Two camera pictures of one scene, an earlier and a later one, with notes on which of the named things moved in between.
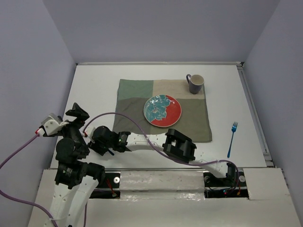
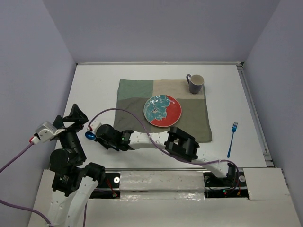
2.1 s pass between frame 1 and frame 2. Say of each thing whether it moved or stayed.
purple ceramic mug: stayed
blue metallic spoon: moved
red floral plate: stayed
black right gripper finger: moved
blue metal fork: stayed
